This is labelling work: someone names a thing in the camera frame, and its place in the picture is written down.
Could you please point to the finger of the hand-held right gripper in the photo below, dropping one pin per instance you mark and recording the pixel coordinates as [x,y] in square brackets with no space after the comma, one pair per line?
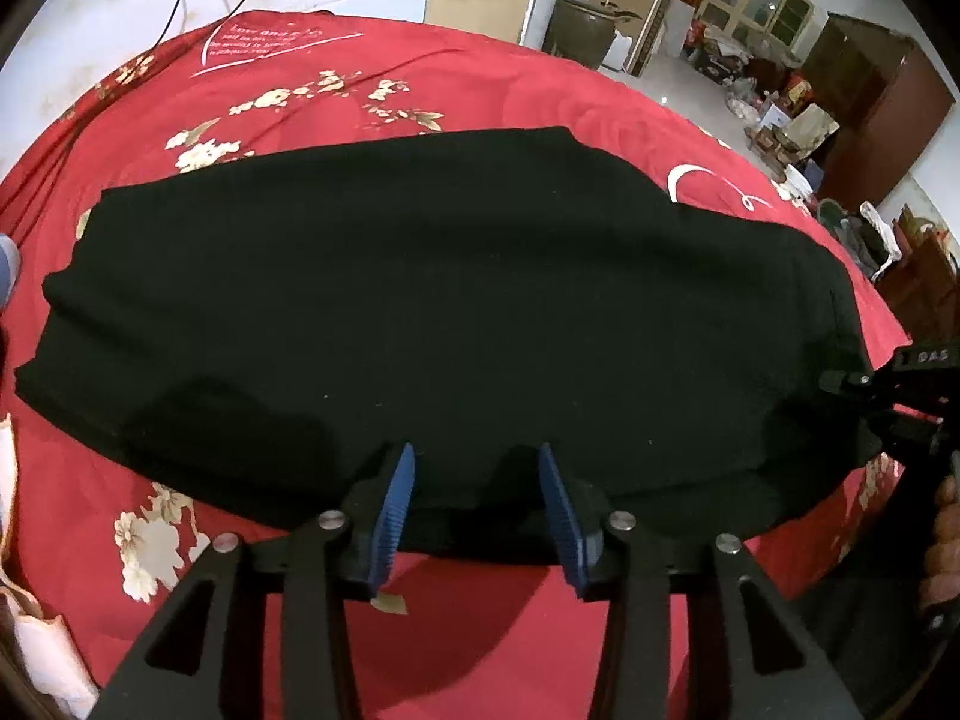
[855,382]
[907,435]

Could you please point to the black pants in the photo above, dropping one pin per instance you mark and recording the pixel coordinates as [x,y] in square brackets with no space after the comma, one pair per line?
[450,300]

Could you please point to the red floral blanket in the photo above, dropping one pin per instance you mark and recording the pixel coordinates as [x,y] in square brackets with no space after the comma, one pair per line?
[300,90]

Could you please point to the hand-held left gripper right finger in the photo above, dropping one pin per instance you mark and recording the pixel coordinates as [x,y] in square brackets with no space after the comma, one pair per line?
[559,517]

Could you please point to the blue striped sock foot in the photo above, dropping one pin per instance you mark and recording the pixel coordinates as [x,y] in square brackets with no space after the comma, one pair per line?
[7,270]

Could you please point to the brown wooden wardrobe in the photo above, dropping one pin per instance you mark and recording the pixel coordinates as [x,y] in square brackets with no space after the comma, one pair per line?
[892,105]

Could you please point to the person's right hand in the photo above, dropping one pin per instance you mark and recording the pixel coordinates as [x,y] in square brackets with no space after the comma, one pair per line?
[946,532]

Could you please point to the pile of household clutter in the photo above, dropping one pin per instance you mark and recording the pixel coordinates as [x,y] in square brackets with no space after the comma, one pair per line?
[772,112]

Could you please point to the dark ceramic jar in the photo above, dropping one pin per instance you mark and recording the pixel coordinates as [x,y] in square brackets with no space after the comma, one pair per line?
[577,34]

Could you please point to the white orange-trimmed cloth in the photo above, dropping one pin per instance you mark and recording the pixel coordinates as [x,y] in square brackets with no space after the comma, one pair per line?
[45,645]

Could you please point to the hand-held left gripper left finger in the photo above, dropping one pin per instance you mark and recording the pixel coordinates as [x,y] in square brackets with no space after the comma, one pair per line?
[394,510]

